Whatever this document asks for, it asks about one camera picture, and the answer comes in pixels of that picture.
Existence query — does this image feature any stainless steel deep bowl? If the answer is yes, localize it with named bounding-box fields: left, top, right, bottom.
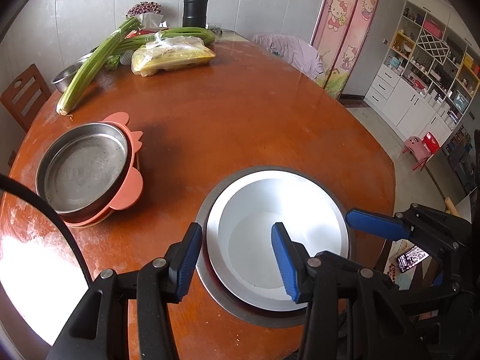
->
left=196, top=166, right=354, bottom=328

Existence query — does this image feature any white shelf cabinet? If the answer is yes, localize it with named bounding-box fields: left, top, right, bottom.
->
left=364, top=0, right=479, bottom=144

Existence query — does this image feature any shallow steel round pan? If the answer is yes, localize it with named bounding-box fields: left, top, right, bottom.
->
left=35, top=122, right=132, bottom=224

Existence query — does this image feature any celery bunch rear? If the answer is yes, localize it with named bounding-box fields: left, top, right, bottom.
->
left=111, top=27, right=216, bottom=55

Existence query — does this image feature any celery bunch front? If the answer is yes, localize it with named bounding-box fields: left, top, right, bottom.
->
left=56, top=16, right=141, bottom=116

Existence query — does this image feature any pink child stool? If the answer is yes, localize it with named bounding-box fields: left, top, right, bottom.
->
left=402, top=132, right=440, bottom=171

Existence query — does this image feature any red white instant-noodle bowl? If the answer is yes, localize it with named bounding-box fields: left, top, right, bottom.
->
left=206, top=170, right=350, bottom=312

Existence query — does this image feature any steel mixing bowl far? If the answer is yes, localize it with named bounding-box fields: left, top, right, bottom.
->
left=51, top=56, right=88, bottom=94

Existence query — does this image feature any yellow noodles plastic bag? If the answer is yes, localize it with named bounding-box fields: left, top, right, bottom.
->
left=131, top=37, right=216, bottom=77

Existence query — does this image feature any black cable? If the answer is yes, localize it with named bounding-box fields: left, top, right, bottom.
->
left=0, top=173, right=94, bottom=285

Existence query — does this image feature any brown wooden slat chair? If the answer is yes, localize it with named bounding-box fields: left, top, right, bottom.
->
left=1, top=64, right=51, bottom=132

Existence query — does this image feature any pink hello kitty wardrobe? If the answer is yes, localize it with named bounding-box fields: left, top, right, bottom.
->
left=312, top=0, right=379, bottom=99

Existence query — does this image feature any celery bunch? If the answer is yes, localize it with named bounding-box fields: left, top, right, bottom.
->
left=111, top=27, right=216, bottom=55
left=56, top=16, right=141, bottom=116

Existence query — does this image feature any white foam-netted fruit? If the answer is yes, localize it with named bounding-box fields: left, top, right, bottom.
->
left=120, top=50, right=134, bottom=66

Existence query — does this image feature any orange bear-ear plastic plate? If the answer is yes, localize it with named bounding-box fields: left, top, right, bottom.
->
left=61, top=111, right=143, bottom=228

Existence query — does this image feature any pink cloth on chair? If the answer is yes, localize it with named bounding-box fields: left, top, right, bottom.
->
left=252, top=34, right=325, bottom=80

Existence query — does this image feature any black thermos bottle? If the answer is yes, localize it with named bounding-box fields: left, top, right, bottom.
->
left=182, top=0, right=208, bottom=29

